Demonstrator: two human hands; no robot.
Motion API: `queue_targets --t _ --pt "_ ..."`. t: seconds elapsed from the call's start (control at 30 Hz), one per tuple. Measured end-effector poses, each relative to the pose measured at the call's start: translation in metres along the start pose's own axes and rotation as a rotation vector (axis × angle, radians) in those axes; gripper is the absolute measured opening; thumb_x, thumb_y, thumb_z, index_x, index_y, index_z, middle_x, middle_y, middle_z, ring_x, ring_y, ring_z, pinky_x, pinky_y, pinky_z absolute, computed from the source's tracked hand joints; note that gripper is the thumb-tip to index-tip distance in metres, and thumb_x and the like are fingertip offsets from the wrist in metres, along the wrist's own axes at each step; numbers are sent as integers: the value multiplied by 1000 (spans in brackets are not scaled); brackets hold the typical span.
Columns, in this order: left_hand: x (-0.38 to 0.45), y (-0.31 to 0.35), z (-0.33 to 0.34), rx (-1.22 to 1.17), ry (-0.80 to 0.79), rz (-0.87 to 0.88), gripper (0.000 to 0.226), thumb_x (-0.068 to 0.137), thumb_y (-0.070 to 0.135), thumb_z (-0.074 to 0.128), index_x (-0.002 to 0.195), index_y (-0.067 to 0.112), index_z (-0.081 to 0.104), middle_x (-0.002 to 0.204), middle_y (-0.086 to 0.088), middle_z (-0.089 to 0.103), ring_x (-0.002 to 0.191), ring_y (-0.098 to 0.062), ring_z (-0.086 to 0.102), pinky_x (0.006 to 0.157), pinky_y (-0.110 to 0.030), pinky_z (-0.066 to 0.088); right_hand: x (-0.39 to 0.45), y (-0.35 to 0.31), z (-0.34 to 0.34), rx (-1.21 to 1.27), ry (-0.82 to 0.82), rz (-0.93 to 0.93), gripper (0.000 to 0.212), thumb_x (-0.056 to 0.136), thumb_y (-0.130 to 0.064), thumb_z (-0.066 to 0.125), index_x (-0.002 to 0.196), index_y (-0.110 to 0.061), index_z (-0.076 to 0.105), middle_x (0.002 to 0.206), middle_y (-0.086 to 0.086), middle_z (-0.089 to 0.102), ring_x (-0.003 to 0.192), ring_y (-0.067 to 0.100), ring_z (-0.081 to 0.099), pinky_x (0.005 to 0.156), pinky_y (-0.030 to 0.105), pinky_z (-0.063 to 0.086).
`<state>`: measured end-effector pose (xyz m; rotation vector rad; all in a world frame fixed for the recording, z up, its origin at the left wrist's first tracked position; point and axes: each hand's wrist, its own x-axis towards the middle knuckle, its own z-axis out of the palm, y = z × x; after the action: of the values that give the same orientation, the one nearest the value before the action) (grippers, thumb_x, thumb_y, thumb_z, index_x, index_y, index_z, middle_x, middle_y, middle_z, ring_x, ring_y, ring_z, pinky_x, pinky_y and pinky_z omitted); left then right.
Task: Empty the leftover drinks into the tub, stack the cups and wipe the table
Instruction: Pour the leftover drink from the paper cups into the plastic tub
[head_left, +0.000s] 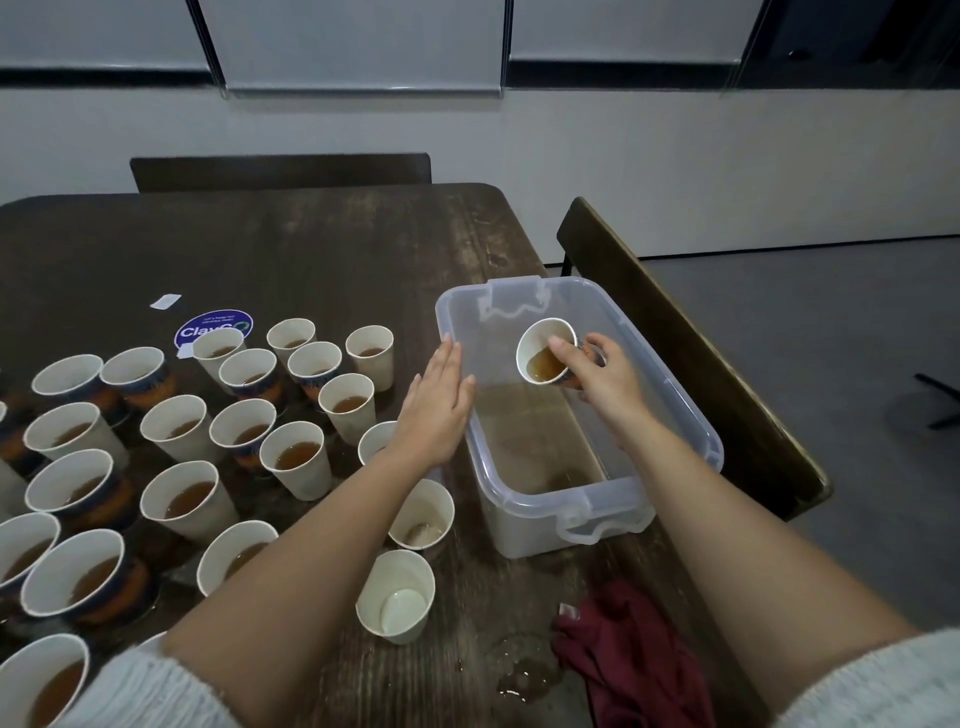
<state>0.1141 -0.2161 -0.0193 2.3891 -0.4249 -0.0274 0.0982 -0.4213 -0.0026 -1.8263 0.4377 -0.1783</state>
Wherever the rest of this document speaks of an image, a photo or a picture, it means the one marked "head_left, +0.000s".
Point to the person's right hand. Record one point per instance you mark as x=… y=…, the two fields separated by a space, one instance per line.
x=612 y=390

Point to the person's left hand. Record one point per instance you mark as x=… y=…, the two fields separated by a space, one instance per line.
x=435 y=413

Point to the orange blue patterned paper cup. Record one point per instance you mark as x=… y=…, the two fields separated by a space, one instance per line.
x=548 y=342

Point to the clear plastic storage bin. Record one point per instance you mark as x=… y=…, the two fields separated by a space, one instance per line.
x=533 y=525

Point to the group of paper cups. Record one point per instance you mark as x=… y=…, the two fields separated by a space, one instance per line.
x=177 y=428

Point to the person's right forearm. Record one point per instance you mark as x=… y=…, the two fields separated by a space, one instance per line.
x=735 y=578

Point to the person's left forearm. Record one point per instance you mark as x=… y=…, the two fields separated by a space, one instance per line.
x=300 y=585

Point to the dark wooden chair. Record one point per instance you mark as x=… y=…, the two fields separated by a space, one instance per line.
x=278 y=173
x=690 y=368

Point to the dark wooden table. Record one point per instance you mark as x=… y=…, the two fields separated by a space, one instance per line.
x=300 y=240

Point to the round blue sticker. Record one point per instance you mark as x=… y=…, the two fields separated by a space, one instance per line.
x=213 y=324

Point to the dark red cloth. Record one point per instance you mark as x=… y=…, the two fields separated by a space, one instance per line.
x=638 y=668

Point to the small white paper label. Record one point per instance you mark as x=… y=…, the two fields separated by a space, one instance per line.
x=165 y=300

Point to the round white side table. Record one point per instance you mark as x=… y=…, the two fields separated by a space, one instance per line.
x=945 y=402

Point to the dark window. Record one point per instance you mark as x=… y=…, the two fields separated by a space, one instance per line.
x=863 y=42

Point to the white wall panel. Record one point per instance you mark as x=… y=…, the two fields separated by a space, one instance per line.
x=353 y=42
x=638 y=27
x=98 y=30

